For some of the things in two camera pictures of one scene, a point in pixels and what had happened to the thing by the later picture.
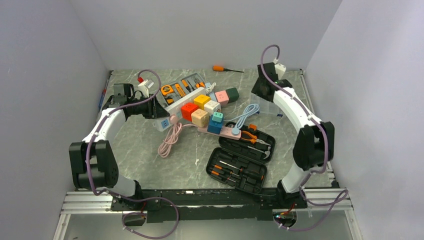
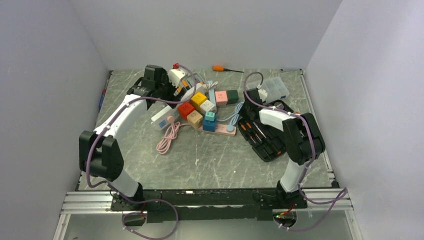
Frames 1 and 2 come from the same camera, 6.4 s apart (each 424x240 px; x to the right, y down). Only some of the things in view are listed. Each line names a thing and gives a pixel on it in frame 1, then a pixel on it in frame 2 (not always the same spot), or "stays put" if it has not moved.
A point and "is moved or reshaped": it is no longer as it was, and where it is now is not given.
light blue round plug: (235, 131) to (230, 128)
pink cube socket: (222, 97) stays put
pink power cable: (171, 138) is moved or reshaped
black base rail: (184, 206) stays put
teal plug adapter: (217, 116) to (210, 116)
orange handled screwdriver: (221, 68) stays put
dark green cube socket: (233, 94) stays put
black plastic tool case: (242, 163) to (268, 143)
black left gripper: (154, 110) to (165, 79)
